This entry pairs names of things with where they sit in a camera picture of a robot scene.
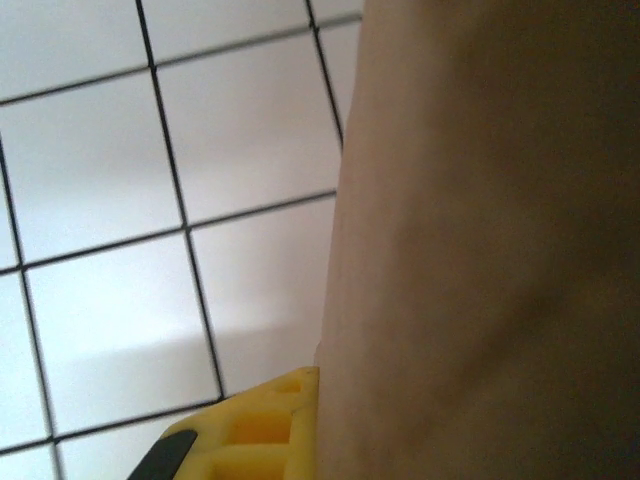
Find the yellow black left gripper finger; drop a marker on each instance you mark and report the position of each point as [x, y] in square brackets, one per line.
[260, 435]

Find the brown cardboard paper box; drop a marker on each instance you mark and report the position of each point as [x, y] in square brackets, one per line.
[475, 250]

